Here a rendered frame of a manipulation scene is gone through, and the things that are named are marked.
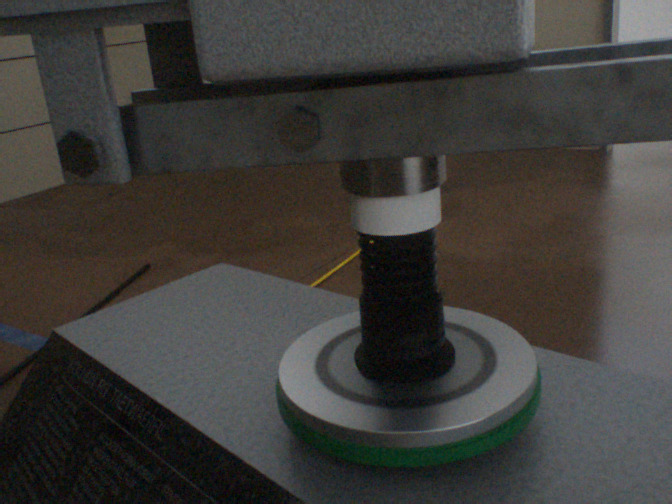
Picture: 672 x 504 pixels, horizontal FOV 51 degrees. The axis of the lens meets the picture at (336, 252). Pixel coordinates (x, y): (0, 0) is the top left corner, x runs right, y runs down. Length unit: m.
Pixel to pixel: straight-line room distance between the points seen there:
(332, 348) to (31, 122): 5.33
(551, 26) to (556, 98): 4.97
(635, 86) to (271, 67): 0.22
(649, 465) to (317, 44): 0.39
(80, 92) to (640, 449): 0.49
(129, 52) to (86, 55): 5.93
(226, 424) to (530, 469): 0.26
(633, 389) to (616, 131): 0.28
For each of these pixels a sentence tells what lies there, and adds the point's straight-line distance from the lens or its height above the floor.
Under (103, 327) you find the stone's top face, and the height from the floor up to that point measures 0.87.
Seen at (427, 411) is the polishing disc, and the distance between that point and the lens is 0.52.
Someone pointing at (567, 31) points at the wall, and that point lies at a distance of 5.39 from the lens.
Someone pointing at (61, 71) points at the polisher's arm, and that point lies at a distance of 0.52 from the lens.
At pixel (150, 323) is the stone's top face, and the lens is 0.87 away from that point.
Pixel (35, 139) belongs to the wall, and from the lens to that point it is 5.88.
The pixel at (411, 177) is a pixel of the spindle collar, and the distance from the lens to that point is 0.50.
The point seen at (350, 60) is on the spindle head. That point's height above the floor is 1.18.
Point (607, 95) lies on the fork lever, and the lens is 0.46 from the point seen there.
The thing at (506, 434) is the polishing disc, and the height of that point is 0.90.
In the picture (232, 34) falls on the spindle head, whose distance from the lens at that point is 0.43.
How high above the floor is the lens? 1.21
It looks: 20 degrees down
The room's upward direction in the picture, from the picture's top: 5 degrees counter-clockwise
